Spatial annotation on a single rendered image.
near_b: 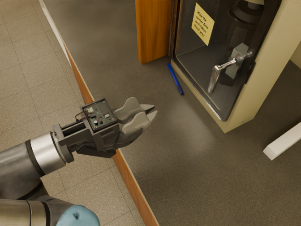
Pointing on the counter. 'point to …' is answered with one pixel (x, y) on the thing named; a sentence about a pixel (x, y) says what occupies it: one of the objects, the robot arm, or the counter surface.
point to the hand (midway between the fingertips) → (150, 113)
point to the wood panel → (152, 28)
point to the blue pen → (175, 79)
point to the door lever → (217, 71)
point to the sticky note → (202, 24)
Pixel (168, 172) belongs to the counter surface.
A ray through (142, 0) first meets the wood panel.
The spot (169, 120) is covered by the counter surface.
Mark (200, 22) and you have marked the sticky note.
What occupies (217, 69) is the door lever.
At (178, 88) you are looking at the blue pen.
